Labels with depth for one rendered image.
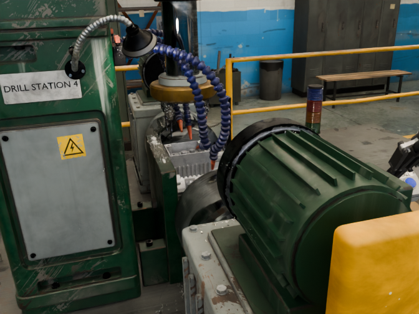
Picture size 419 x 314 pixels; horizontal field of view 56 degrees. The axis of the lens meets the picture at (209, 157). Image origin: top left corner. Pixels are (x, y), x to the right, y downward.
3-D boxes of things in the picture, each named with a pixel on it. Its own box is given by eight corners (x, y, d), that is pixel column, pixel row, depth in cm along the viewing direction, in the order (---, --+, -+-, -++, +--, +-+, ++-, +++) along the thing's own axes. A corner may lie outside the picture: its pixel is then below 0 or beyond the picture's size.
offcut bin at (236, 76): (233, 99, 640) (232, 47, 610) (243, 106, 599) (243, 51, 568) (202, 102, 628) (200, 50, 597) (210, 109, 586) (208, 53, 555)
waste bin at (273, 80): (275, 95, 662) (277, 58, 639) (286, 99, 627) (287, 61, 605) (254, 96, 653) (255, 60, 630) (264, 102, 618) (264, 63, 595)
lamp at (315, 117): (310, 124, 153) (310, 113, 151) (302, 119, 158) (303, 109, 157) (323, 122, 154) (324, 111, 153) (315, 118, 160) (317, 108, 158)
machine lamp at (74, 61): (63, 91, 71) (50, 17, 66) (66, 80, 81) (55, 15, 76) (162, 82, 75) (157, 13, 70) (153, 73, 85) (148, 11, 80)
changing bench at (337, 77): (393, 96, 627) (397, 69, 611) (407, 101, 598) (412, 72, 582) (312, 104, 597) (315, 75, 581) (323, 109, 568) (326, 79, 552)
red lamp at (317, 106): (310, 113, 151) (311, 101, 150) (303, 109, 157) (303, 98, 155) (324, 111, 153) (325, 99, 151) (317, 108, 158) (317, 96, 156)
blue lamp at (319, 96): (311, 101, 150) (312, 90, 148) (303, 98, 155) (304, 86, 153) (325, 99, 151) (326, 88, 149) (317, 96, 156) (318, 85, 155)
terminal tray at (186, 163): (171, 180, 109) (169, 156, 107) (164, 166, 119) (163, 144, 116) (212, 174, 112) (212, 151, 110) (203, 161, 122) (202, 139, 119)
